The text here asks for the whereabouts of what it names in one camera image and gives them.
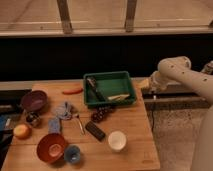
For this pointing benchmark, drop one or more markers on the small blue cup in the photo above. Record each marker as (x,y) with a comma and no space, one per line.
(72,154)

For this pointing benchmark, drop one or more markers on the grey blue cloth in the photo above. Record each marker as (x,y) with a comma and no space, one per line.
(64,111)

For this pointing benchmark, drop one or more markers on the wooden table board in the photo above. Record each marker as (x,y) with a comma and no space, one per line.
(140,154)

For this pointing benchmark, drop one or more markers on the orange carrot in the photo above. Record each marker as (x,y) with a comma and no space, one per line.
(73,91)

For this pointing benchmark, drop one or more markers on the dark purple grapes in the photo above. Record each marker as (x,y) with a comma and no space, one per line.
(101,113)

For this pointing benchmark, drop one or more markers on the red orange bowl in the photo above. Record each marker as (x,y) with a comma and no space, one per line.
(51,148)

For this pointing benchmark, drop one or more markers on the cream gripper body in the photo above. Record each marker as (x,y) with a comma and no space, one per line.
(145,84)

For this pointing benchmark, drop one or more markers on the purple bowl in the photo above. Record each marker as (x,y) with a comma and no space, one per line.
(34,100)

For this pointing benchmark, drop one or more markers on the orange apple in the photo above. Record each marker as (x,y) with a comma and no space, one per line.
(22,131)

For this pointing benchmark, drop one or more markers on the yellow banana in bin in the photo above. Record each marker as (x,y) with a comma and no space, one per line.
(118,97)

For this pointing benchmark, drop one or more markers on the small dark metal cup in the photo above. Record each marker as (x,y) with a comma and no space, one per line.
(33,119)

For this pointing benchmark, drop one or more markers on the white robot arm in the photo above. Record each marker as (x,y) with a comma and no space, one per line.
(179,69)

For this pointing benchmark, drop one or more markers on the black remote control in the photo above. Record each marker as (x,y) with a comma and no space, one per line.
(95,131)

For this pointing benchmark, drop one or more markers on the black spatula in bin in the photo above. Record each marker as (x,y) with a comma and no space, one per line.
(92,84)

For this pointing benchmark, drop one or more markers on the green plastic bin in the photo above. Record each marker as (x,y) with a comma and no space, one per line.
(109,84)

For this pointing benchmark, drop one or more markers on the white cup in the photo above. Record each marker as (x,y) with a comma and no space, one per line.
(117,141)

